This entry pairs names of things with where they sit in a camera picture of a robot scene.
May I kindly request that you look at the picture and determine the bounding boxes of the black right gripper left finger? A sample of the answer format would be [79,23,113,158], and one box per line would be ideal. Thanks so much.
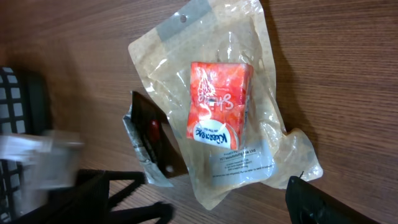
[13,169,174,224]

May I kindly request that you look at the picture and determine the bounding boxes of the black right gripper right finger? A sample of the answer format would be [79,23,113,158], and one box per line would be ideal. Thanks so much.
[285,176,378,224]

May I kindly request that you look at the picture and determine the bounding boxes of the red tissue pack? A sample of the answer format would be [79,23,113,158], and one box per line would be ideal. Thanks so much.
[186,62,254,151]

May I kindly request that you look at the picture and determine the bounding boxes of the beige plastic pouch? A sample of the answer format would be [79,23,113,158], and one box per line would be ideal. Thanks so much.
[128,1,323,210]

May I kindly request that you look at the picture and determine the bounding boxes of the grey plastic shopping basket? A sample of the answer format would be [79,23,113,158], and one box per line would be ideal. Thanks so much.
[1,66,52,223]

